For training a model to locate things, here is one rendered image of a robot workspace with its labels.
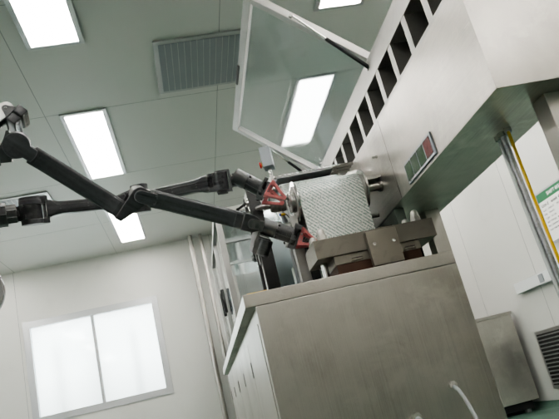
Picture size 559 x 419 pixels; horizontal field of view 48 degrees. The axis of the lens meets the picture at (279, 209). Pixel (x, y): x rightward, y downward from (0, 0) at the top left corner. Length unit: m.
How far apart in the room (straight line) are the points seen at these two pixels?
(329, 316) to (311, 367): 0.15
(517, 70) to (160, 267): 6.62
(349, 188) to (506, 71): 0.86
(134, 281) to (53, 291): 0.94
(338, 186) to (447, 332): 0.66
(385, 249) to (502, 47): 0.71
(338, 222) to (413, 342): 0.54
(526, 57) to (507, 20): 0.11
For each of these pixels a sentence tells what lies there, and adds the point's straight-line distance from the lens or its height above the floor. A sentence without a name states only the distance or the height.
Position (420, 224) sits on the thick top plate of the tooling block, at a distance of 2.06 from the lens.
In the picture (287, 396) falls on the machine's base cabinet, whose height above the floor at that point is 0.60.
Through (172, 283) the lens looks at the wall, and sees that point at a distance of 7.80.
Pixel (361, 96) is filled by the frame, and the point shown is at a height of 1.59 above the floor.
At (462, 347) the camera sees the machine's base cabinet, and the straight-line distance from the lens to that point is 1.95.
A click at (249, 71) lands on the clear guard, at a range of 2.82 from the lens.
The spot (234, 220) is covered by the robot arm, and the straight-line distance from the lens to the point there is 2.08.
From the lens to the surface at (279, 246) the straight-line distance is 3.22.
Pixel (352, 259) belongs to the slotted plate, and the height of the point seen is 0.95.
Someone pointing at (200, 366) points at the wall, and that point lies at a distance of 7.64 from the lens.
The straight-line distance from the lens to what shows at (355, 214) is 2.22.
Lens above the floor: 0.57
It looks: 17 degrees up
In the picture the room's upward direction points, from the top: 14 degrees counter-clockwise
